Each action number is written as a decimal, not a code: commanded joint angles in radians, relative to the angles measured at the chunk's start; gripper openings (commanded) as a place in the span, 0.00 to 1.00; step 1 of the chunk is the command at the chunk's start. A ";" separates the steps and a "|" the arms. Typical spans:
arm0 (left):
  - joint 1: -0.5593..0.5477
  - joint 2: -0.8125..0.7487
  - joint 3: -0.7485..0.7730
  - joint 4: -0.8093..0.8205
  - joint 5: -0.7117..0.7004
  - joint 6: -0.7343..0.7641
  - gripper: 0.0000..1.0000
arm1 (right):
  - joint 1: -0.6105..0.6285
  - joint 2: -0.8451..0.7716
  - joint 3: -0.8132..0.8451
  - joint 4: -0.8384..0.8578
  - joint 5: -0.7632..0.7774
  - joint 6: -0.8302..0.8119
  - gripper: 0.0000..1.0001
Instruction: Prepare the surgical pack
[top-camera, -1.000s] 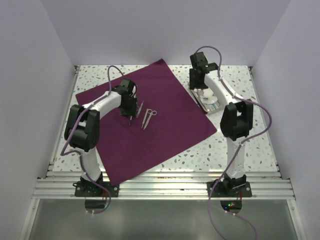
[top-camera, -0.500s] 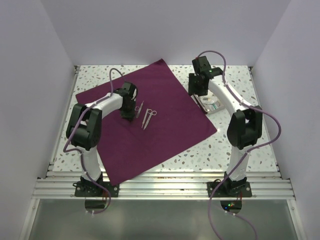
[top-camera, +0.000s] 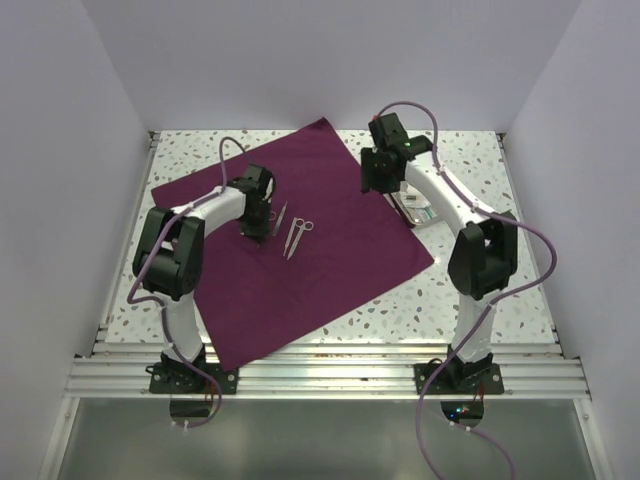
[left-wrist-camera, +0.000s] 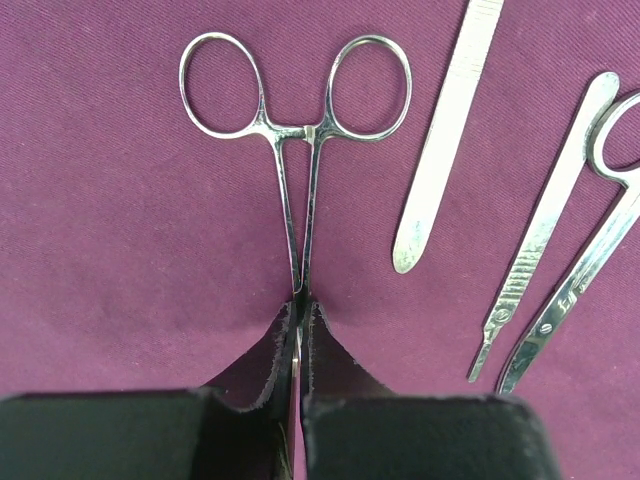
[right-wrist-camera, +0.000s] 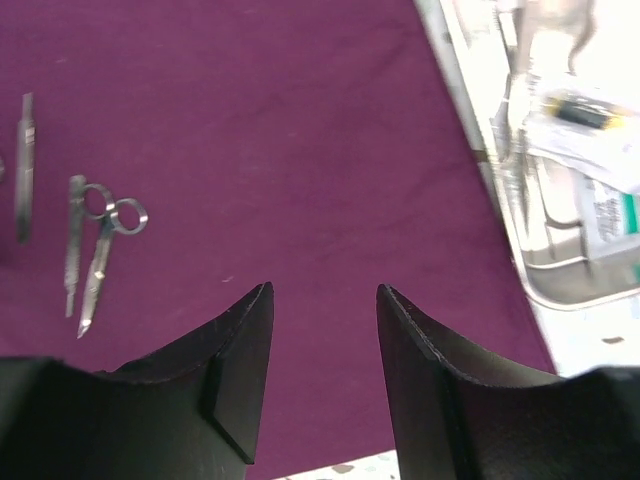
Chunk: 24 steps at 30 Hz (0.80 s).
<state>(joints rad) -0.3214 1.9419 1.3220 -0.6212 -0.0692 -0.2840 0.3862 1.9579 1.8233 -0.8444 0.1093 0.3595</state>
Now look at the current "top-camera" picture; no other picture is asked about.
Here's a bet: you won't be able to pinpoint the steel tweezers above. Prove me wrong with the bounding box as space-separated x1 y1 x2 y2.
272 202 288 236

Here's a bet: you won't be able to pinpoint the steel probe handle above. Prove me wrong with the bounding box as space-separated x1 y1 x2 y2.
283 217 299 256

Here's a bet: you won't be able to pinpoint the steel surgical scissors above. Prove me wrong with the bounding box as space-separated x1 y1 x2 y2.
285 217 314 260

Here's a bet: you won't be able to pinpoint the stainless steel tray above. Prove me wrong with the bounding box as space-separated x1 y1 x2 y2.
385 182 441 230

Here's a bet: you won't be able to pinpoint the green white suture packet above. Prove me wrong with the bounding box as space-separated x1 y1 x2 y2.
414 207 439 224

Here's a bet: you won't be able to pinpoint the clear blister pack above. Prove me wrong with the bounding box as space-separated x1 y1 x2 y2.
400 192 428 209

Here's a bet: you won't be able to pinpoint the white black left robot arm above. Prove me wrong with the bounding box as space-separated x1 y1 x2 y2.
127 164 276 393

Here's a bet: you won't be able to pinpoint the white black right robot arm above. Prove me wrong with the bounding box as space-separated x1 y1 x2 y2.
360 113 518 393

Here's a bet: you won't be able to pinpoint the purple cloth mat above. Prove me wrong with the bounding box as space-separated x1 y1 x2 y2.
152 119 433 370

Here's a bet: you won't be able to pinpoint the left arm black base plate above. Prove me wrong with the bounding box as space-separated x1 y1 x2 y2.
145 363 240 395

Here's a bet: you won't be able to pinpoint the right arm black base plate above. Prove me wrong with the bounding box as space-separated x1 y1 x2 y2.
413 359 505 395

